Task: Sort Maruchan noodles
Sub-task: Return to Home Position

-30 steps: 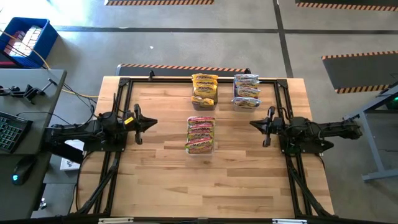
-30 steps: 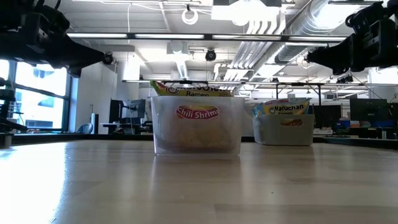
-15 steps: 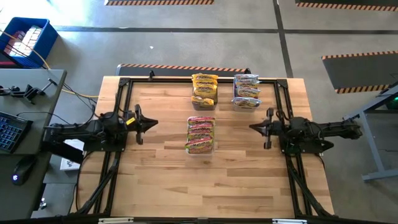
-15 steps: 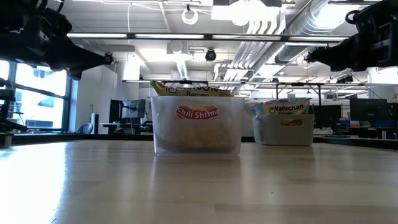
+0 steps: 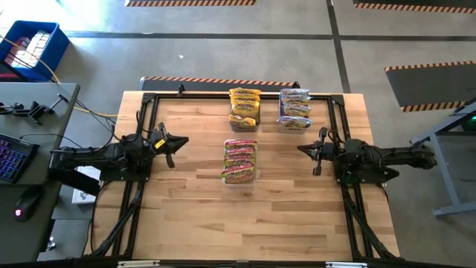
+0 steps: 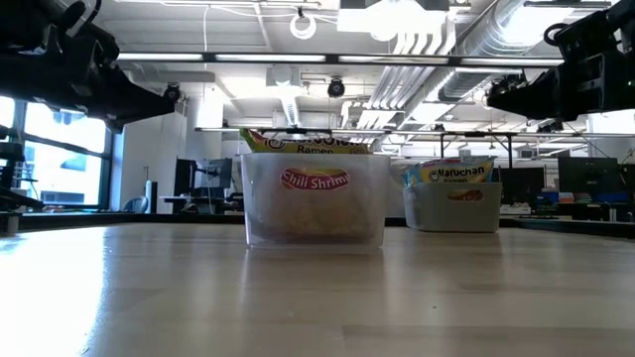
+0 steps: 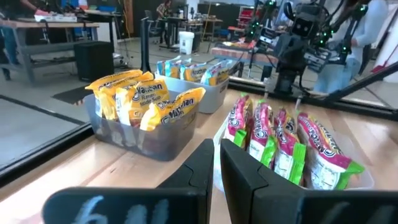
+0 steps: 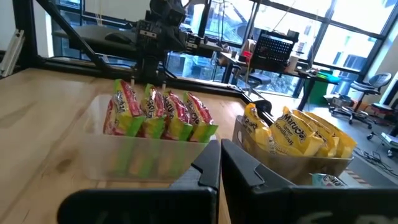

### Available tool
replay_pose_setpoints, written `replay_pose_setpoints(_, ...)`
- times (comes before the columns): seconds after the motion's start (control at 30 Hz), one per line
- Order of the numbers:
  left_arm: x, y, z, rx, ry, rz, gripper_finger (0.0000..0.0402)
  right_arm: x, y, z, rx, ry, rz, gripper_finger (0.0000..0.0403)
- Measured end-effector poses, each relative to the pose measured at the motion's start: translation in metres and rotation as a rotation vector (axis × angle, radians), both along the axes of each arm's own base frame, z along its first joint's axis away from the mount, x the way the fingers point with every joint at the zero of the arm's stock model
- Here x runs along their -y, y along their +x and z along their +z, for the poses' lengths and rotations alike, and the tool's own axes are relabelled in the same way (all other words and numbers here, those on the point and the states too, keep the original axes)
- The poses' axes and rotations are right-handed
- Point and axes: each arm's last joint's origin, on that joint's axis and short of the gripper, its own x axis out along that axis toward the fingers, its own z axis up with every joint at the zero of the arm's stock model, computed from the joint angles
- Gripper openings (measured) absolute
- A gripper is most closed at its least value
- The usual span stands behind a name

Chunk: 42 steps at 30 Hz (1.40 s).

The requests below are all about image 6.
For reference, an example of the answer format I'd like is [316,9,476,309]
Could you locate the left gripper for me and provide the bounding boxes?
[48,22,177,135]

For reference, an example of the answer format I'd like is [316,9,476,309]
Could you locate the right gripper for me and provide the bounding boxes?
[486,49,635,123]

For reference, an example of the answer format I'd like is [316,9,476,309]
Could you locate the grey monitor on arm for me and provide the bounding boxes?
[195,157,234,190]

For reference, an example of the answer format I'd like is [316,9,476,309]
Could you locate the black track light cluster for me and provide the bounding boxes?
[487,70,528,98]

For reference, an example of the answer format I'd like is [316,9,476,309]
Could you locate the fluorescent ceiling light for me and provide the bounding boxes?
[459,58,566,67]
[214,54,327,63]
[116,53,204,62]
[338,55,450,65]

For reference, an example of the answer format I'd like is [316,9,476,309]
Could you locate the black computer monitor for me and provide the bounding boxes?
[173,158,198,199]
[558,157,620,194]

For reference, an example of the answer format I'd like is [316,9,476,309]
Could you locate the grey office chair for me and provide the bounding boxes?
[122,195,150,214]

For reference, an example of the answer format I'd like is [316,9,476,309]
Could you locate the white plastic bin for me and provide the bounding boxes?
[402,180,503,233]

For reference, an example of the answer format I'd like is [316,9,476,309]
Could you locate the clear plastic bin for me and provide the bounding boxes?
[240,152,392,251]

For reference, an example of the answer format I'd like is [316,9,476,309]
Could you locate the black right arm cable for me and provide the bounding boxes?
[543,22,571,49]

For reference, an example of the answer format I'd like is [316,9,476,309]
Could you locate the black metal rig frame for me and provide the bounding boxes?
[194,126,635,173]

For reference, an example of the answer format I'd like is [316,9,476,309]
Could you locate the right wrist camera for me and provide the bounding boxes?
[554,9,621,63]

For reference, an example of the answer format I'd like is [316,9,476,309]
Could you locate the silver ventilation duct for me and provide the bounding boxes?
[439,0,584,103]

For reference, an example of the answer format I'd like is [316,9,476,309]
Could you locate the black aluminium table frame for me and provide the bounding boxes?
[0,210,635,240]

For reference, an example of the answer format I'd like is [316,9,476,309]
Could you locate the white cable coil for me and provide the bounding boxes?
[289,12,318,42]

